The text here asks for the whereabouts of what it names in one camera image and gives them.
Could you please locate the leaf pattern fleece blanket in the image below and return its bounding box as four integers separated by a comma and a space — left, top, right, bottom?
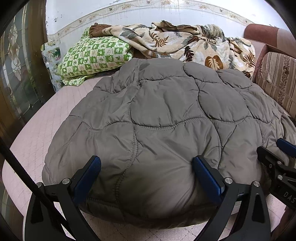
89, 20, 256, 78

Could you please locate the wooden glass-panel door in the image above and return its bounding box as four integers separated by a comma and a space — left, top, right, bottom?
1, 1, 55, 146

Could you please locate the floral plastic bag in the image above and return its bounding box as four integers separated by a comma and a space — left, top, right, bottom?
41, 40, 63, 92

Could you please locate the striped floral sofa cushion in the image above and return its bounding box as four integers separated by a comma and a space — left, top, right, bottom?
255, 52, 295, 119

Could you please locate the green white patterned pillow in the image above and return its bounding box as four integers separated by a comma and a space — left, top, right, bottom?
57, 28, 133, 86

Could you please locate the pink brown sofa backrest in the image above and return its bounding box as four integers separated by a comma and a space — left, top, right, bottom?
244, 24, 295, 82

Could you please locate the grey-brown quilted puffer jacket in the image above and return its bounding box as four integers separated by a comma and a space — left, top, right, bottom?
42, 59, 295, 228

